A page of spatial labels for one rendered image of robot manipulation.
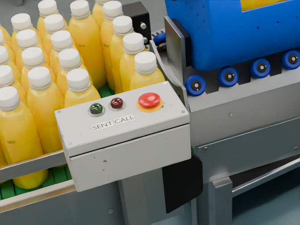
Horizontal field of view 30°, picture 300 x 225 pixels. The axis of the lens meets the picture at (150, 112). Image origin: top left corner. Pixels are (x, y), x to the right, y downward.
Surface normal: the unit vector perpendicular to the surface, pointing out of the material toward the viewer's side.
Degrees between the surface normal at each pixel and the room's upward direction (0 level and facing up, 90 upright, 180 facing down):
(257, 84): 52
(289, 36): 108
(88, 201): 90
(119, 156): 90
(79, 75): 0
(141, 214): 90
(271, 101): 70
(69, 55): 0
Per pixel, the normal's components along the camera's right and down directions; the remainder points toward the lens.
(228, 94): 0.20, -0.03
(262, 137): 0.32, 0.83
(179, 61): -0.94, 0.26
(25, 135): 0.59, 0.47
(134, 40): -0.08, -0.78
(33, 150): 0.78, 0.34
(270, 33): 0.33, 0.69
